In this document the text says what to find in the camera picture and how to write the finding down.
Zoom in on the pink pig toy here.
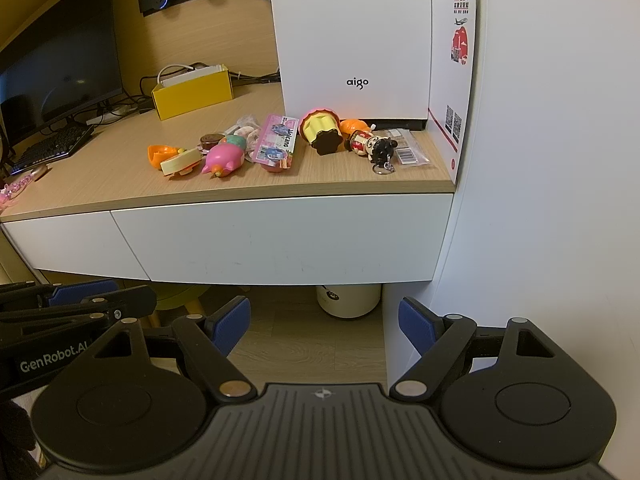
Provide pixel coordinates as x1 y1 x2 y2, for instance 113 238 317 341
201 135 247 178

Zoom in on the white computer case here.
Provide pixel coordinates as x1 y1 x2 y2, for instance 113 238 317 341
266 0 433 131

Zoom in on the white printed card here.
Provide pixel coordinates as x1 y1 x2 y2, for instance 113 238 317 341
429 0 482 184

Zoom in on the pink blister card pack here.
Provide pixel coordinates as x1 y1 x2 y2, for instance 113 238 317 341
254 113 301 174

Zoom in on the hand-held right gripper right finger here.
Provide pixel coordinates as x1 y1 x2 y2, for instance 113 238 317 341
390 296 576 401

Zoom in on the yellow cupcake toy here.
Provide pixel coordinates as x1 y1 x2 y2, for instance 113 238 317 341
298 107 346 157

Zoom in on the clear bag with small toy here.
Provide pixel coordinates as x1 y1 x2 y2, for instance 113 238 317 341
232 116 264 147

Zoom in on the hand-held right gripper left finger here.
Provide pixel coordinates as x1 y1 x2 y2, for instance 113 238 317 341
75 296 257 399

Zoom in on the yellow-green stool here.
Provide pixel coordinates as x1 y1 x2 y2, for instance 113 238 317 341
150 282 211 331

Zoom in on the yellow cardboard box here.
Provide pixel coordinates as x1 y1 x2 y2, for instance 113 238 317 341
151 63 235 121

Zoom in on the narrow white drawer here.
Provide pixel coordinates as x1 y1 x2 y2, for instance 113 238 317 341
0 210 151 281

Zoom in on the red white doll figure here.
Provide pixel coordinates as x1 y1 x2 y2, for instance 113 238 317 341
347 129 382 162

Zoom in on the white trash bin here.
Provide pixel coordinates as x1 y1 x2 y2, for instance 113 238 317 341
316 284 383 319

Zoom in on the black keyboard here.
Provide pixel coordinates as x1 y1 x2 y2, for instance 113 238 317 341
10 122 96 176

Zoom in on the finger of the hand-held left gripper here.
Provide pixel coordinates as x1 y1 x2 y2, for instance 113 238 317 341
0 285 158 342
0 279 121 312

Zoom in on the white looped cable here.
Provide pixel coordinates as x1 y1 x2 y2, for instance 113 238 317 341
157 63 221 87

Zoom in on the black figure keychain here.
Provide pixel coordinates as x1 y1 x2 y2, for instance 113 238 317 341
370 137 399 176

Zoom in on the black cable bundle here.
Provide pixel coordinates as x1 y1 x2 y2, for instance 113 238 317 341
135 72 162 113
230 69 281 87

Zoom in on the orange plastic toy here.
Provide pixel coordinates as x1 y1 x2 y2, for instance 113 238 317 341
147 145 179 172
340 118 369 141

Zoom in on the clear packet with barcode label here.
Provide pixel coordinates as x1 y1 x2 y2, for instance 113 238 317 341
380 129 431 166

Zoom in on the cream yellow toy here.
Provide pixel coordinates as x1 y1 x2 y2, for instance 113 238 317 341
160 149 203 179

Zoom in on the pink beaded accessory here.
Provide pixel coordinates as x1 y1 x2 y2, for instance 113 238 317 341
0 179 29 207

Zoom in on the black computer monitor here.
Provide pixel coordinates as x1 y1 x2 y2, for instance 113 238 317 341
0 0 125 148

